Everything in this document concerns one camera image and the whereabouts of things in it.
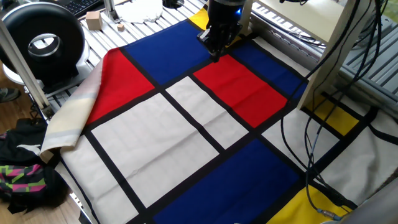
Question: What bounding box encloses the black keyboard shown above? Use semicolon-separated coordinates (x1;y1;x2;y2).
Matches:
54;0;105;18

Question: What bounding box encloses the black backpack pink green pattern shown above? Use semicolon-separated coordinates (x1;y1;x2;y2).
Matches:
0;117;71;215

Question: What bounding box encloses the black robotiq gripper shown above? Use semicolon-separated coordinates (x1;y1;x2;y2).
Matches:
197;0;245;63

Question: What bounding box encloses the white crumpled cloth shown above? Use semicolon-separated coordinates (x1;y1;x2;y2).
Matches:
114;0;164;24

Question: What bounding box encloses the black round ring device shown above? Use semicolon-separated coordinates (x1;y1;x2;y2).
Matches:
0;1;94;94

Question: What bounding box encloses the grey aluminium rail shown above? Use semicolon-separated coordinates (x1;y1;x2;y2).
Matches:
248;1;327;72

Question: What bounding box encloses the black round foot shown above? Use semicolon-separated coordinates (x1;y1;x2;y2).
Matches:
162;0;185;9

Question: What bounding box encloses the aluminium post with bracket foot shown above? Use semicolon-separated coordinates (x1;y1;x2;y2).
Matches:
103;0;122;24

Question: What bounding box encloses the cream wooden shelf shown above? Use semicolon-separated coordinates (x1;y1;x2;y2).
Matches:
239;0;379;110

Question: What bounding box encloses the aluminium frame post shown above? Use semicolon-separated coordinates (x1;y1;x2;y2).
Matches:
0;18;54;121

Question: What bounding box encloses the black cable with silver connector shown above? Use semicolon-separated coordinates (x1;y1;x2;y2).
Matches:
304;0;383;222

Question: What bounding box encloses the large wooden block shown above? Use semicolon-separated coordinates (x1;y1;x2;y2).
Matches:
85;11;103;31

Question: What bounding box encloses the colour block tablecloth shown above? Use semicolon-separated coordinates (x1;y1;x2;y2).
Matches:
39;6;398;224

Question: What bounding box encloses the grey shoe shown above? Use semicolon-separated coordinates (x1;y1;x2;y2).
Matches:
0;87;22;103

